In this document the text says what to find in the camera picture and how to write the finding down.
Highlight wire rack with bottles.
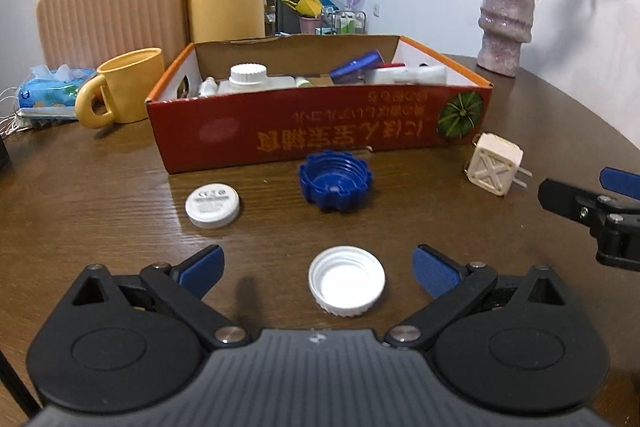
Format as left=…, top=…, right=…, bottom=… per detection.
left=322, top=7, right=368, bottom=35

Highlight white red flat package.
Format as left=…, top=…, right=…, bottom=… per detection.
left=372, top=63, right=448, bottom=86

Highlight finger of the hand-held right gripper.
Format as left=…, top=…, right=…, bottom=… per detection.
left=600, top=167, right=640, bottom=202
left=538, top=178, right=640, bottom=271

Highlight blue tissue pack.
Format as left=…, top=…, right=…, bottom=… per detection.
left=16, top=64, right=98, bottom=110

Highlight white round flat case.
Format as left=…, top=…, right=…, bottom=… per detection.
left=185, top=183, right=242, bottom=229

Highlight yellow mug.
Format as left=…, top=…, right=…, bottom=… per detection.
left=75, top=48, right=166, bottom=128

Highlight red cardboard box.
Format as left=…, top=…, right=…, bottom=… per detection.
left=145, top=34, right=494, bottom=174

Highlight white cables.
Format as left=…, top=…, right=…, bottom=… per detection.
left=0, top=87, right=26, bottom=138

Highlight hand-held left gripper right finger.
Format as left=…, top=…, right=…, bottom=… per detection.
left=384, top=244, right=573, bottom=352

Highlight pink ribbed suitcase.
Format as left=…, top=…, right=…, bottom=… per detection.
left=36, top=0, right=190, bottom=68

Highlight white screw cap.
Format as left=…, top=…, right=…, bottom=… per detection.
left=308, top=246, right=387, bottom=315

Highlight small white ribbed cap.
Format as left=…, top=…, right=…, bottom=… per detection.
left=229, top=63, right=269, bottom=94

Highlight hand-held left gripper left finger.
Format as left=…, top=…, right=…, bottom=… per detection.
left=70, top=244, right=252, bottom=350

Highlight blue ribbed cap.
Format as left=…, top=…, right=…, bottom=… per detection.
left=298, top=150, right=375, bottom=212

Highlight cream plug adapter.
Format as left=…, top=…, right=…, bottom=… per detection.
left=465, top=133, right=532, bottom=198

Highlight pink textured vase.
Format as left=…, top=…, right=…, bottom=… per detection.
left=476, top=0, right=538, bottom=78

